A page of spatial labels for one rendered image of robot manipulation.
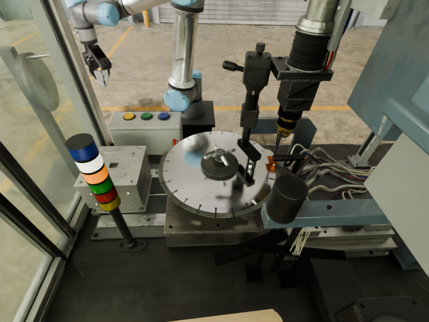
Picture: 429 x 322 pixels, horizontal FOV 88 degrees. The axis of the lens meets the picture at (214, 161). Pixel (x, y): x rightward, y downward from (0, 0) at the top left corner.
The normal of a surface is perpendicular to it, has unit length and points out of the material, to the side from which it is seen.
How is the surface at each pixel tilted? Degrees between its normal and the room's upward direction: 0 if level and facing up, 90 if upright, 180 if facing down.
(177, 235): 90
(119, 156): 0
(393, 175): 90
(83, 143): 0
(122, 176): 0
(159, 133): 90
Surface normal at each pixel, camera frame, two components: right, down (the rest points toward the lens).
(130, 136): 0.06, 0.69
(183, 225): 0.03, -0.72
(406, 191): -1.00, 0.02
